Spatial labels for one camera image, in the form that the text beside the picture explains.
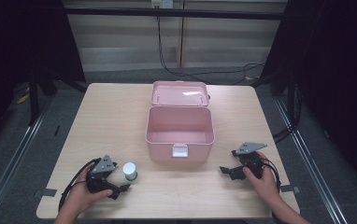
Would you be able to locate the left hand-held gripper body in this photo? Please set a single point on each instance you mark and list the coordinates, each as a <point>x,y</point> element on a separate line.
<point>103,166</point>

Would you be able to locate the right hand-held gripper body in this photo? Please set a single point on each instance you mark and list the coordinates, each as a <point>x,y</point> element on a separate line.
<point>251,147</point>

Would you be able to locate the small white round bottle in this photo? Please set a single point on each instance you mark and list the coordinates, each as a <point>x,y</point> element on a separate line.
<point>129,170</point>

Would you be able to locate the pink plastic storage box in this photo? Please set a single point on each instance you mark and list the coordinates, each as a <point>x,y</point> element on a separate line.
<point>179,124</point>

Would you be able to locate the person's right hand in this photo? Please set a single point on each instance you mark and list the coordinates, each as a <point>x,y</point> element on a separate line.
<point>267,183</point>

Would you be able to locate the person's left hand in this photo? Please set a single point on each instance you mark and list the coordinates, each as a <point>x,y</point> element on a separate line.
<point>80,194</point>

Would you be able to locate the grey tape piece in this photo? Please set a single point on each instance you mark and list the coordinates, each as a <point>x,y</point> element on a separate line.
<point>290,188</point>
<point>49,192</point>

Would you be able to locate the small black floor object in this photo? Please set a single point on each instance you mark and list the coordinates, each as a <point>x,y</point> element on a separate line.
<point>57,130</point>

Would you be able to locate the black metal stand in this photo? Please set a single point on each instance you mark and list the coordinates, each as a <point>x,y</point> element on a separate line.
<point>34,99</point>

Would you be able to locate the yellow floor tape piece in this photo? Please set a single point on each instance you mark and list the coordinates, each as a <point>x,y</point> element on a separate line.
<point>23,98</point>

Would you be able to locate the dark curtain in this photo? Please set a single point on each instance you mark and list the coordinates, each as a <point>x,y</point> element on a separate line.
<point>17,46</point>
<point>335,77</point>

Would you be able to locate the black horizontal metal bar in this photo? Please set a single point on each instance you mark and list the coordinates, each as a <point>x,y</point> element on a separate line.
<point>173,13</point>

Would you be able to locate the aluminium floor rail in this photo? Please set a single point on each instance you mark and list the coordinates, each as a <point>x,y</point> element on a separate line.
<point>14,161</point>
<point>310,161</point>

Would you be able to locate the white wall power outlet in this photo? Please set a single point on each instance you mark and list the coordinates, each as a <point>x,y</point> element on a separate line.
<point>162,3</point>

